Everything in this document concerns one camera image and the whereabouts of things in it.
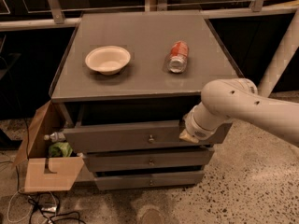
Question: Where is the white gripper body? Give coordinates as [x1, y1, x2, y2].
[184, 105, 223, 141]

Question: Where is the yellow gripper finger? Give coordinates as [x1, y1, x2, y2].
[179, 129, 199, 144]

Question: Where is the grey top drawer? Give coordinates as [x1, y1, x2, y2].
[63, 103, 234, 154]

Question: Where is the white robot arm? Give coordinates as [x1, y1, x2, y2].
[179, 16, 299, 147]

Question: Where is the grey drawer cabinet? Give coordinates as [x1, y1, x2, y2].
[50, 11, 237, 179]

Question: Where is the grey bottom drawer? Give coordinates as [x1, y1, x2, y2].
[94, 170, 204, 190]

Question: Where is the red soda can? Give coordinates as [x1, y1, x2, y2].
[167, 41, 189, 74]

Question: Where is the white paper bowl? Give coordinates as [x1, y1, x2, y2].
[85, 46, 131, 76]

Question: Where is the green plastic bag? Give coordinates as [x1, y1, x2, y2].
[49, 142, 73, 158]

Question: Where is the clear plastic bottle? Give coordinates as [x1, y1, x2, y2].
[44, 132, 65, 143]

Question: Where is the brown cardboard box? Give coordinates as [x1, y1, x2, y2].
[13, 101, 84, 193]

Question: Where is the small power adapter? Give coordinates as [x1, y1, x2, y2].
[41, 204, 58, 213]

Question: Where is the white cable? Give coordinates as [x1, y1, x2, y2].
[7, 189, 60, 224]

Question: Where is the black cable bundle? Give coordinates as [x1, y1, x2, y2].
[15, 159, 88, 224]

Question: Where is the metal railing frame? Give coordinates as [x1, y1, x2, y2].
[0, 0, 298, 31]

